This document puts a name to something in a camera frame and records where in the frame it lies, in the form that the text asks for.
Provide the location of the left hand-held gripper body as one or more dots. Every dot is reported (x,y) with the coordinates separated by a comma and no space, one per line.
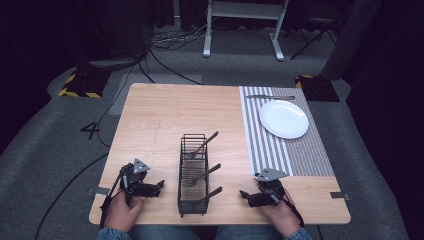
(136,181)

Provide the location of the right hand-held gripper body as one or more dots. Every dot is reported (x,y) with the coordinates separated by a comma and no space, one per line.
(270,188)

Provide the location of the person's right hand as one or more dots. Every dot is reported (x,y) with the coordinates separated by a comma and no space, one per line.
(282,216)

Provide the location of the person's left hand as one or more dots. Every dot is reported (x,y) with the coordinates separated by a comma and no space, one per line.
(120,213)

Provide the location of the person's right leg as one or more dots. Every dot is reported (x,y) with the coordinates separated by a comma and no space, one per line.
(246,234)

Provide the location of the grey tape strip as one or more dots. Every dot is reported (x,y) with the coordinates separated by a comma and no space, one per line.
(340,196)
(100,191)

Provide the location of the striped grey placemat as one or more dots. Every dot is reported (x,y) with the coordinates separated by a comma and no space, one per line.
(266,150)

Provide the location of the black tape floor mark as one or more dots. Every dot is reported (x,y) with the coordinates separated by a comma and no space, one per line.
(90,130)

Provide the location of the white plate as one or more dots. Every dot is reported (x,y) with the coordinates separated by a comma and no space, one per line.
(283,119)

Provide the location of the silver table knife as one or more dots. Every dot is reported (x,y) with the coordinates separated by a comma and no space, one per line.
(270,97)

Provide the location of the black yellow striped stand base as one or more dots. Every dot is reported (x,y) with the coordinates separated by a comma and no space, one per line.
(318,89)
(85,85)

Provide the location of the black tripod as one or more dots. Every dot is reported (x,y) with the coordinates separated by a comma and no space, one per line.
(313,36)

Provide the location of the dark stand post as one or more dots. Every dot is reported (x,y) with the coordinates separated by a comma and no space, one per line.
(350,40)

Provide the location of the white desk frame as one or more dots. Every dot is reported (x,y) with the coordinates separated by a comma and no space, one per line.
(245,10)

